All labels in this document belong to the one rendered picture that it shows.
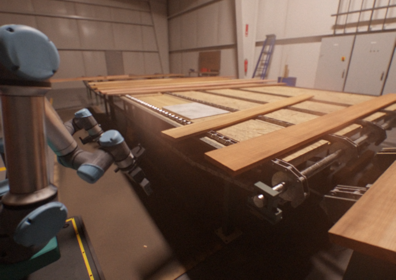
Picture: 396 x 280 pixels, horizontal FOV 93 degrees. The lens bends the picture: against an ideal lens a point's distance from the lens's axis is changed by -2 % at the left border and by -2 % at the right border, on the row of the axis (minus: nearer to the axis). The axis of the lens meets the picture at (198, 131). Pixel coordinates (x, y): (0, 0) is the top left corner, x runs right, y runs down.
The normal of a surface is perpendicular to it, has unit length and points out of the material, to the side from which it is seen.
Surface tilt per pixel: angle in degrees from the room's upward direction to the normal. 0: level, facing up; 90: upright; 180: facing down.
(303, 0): 89
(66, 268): 0
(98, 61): 85
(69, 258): 0
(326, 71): 90
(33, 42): 83
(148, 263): 0
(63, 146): 99
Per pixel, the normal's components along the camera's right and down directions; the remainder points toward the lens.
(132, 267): 0.00, -0.95
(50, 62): 0.90, 0.01
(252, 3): 0.57, 0.27
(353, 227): -0.22, -0.98
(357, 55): -0.82, 0.18
